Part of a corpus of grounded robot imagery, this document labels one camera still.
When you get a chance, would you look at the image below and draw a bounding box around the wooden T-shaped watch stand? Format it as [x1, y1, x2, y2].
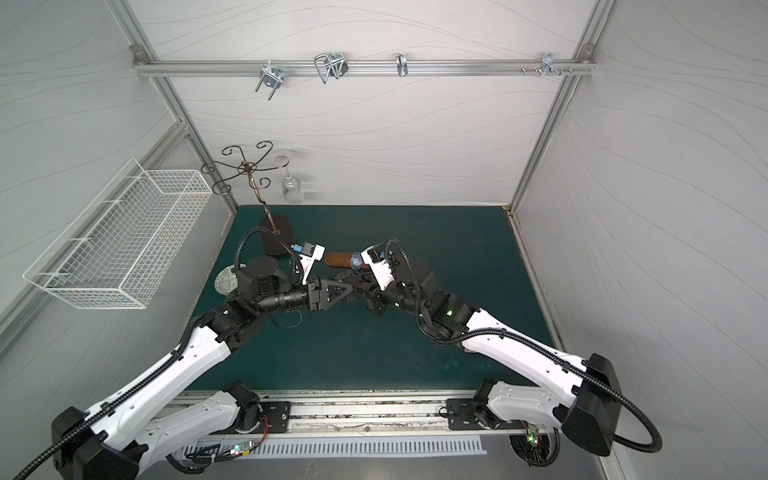
[325, 252, 353, 269]

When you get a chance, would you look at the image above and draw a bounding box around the blue translucent watch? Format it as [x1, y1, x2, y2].
[349, 252, 365, 272]

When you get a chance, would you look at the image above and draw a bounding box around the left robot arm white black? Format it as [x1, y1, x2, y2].
[44, 244, 354, 479]

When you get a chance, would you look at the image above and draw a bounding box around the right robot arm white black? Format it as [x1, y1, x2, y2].
[350, 242, 628, 457]

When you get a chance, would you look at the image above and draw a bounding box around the green table mat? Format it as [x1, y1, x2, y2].
[194, 205, 551, 391]

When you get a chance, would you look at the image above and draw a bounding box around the green patterned ceramic bowl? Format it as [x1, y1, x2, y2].
[214, 265, 238, 296]

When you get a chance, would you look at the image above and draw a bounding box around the hanging clear wine glass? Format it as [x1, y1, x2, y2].
[275, 155, 305, 204]

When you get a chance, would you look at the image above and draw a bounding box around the black wire glass holder stand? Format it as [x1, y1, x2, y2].
[200, 140, 298, 257]

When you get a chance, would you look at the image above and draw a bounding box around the right black corrugated cable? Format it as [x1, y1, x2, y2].
[383, 238, 664, 469]

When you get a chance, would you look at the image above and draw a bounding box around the black corrugated cable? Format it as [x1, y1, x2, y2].
[383, 238, 664, 469]
[11, 226, 304, 480]

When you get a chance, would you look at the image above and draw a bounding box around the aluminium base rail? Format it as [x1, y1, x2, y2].
[118, 389, 614, 443]

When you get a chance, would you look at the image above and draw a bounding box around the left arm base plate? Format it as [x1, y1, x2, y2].
[205, 400, 293, 436]

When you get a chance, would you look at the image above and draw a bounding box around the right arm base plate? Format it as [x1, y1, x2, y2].
[438, 398, 524, 431]

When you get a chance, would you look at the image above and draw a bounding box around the white slotted cable duct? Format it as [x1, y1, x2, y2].
[171, 435, 487, 462]

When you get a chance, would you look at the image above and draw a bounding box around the white wire basket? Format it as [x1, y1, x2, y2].
[22, 159, 212, 310]

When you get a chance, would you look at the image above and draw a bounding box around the metal clamp bracket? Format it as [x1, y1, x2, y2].
[254, 61, 284, 101]
[520, 53, 574, 77]
[396, 53, 408, 78]
[313, 52, 349, 84]

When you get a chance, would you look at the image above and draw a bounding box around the aluminium crossbar rail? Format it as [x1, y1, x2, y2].
[134, 54, 597, 79]

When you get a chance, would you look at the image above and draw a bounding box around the left black corrugated cable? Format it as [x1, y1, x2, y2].
[11, 226, 304, 480]

